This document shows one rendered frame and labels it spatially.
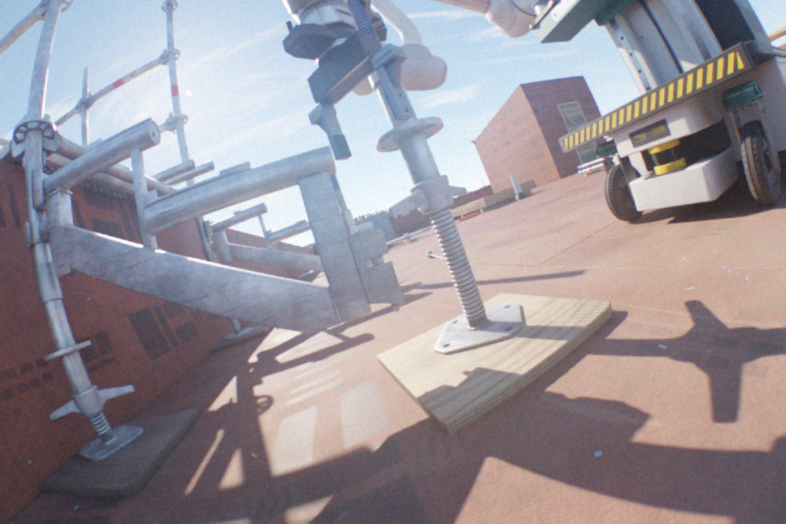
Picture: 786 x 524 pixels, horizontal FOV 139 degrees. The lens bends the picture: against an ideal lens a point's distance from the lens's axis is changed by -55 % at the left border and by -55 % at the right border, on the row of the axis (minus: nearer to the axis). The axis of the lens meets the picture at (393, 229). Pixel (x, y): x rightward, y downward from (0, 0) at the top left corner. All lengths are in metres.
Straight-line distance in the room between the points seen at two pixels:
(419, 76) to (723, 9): 0.99
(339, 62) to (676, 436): 0.58
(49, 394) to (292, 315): 0.63
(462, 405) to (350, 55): 0.48
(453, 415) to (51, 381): 0.81
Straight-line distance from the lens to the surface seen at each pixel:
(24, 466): 0.81
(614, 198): 1.02
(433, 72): 0.90
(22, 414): 0.82
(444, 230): 0.52
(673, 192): 0.86
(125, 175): 1.21
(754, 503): 0.27
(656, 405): 0.34
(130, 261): 0.61
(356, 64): 0.48
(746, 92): 0.81
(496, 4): 1.34
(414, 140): 0.53
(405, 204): 0.47
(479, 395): 0.39
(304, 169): 0.50
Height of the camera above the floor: 0.23
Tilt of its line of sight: 1 degrees up
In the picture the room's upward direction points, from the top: 20 degrees counter-clockwise
